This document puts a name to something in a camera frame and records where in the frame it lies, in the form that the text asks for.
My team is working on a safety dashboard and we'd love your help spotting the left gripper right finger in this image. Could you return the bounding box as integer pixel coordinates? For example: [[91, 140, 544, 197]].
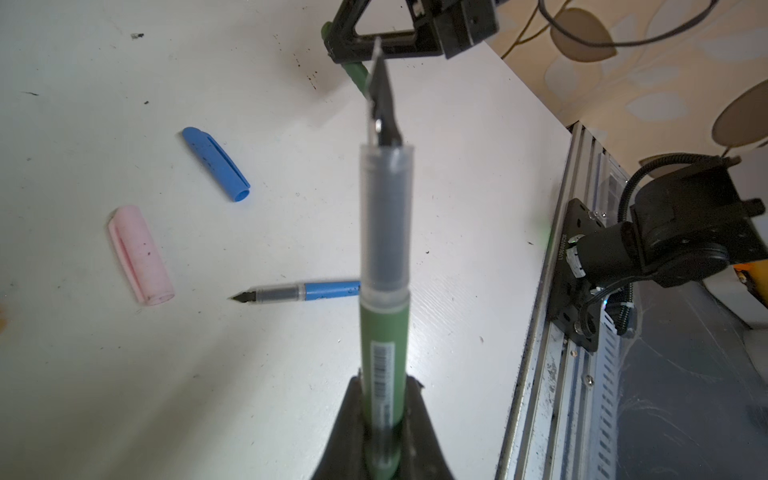
[[398, 376, 454, 480]]

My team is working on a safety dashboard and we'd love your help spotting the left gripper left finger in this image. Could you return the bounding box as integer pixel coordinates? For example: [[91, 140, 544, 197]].
[[311, 376, 368, 480]]

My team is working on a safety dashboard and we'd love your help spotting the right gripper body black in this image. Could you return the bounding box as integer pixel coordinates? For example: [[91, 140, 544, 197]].
[[407, 0, 500, 59]]

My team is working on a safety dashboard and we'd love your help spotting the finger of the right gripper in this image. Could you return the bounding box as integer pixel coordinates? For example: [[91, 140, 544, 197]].
[[326, 32, 423, 63], [323, 0, 372, 48]]

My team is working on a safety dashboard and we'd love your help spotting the green pen cap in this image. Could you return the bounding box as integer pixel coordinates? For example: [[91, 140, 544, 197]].
[[321, 21, 369, 97]]

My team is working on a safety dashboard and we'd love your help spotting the green pen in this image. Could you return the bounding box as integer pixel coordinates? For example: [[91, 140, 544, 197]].
[[359, 38, 414, 479]]

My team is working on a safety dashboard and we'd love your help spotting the blue pen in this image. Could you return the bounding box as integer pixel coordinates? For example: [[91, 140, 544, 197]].
[[230, 280, 361, 304]]

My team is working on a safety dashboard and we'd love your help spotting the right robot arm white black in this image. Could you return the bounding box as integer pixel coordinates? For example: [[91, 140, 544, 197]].
[[321, 1, 767, 352]]

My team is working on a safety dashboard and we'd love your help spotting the blue pen cap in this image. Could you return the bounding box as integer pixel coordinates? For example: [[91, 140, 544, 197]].
[[181, 127, 251, 202]]

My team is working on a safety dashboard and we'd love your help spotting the pink pen cap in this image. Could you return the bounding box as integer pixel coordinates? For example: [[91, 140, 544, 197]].
[[107, 205, 175, 306]]

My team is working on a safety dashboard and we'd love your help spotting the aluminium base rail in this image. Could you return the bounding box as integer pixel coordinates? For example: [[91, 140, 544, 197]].
[[495, 122, 628, 479]]

